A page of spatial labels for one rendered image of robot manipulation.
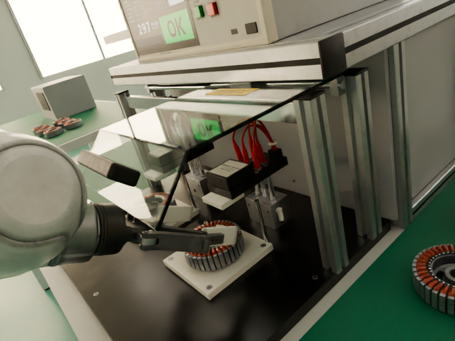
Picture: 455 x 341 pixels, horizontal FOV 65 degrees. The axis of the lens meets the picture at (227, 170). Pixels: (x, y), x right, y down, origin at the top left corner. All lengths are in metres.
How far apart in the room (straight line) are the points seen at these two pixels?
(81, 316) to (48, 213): 0.47
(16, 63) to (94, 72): 0.95
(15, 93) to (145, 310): 4.76
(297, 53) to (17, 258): 0.37
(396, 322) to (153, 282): 0.40
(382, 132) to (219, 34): 0.31
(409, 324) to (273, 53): 0.40
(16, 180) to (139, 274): 0.47
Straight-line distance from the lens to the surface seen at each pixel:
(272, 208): 0.69
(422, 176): 0.77
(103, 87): 5.52
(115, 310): 0.67
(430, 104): 0.75
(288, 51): 0.48
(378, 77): 0.60
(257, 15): 0.55
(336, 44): 0.47
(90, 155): 0.44
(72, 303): 0.79
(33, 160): 0.29
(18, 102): 5.27
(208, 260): 0.62
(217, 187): 0.64
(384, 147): 0.63
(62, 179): 0.29
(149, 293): 0.67
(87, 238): 0.50
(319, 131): 0.48
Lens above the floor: 1.17
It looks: 24 degrees down
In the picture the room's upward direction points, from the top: 16 degrees counter-clockwise
